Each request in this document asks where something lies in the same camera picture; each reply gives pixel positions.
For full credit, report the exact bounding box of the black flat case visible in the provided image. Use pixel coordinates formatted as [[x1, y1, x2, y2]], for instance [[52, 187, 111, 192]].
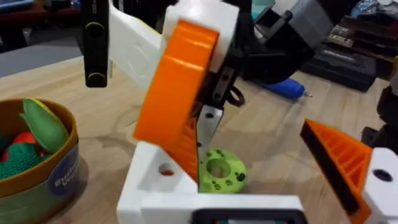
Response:
[[300, 43, 377, 93]]

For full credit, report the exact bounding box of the orange ribbed wedge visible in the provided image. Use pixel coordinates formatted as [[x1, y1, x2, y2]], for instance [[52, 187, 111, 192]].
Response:
[[166, 116, 200, 184]]

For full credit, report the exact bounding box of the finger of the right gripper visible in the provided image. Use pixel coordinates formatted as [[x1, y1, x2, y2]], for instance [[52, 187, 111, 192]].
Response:
[[197, 67, 241, 151], [132, 0, 241, 151]]

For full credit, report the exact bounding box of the blue electric screwdriver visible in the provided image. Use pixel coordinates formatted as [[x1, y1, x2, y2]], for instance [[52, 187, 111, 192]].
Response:
[[259, 77, 313, 101]]

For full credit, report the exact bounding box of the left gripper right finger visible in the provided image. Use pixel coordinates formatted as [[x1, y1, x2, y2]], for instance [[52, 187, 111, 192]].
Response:
[[300, 118, 398, 224]]

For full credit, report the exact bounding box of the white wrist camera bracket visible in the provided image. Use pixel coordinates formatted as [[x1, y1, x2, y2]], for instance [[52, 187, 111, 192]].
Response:
[[108, 4, 164, 93]]

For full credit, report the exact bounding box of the brown tub with toy vegetables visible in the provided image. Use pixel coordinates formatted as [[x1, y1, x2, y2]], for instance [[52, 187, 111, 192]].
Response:
[[0, 98, 80, 224]]

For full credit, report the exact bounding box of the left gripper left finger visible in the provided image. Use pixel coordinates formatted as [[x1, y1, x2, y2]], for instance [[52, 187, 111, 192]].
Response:
[[116, 141, 200, 224]]

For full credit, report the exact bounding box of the green disc with holes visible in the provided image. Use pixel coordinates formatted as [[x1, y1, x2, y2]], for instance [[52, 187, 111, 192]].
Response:
[[198, 148, 248, 194]]

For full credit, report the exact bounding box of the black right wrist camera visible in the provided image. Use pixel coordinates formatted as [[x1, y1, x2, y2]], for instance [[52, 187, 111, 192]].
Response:
[[81, 0, 110, 89]]

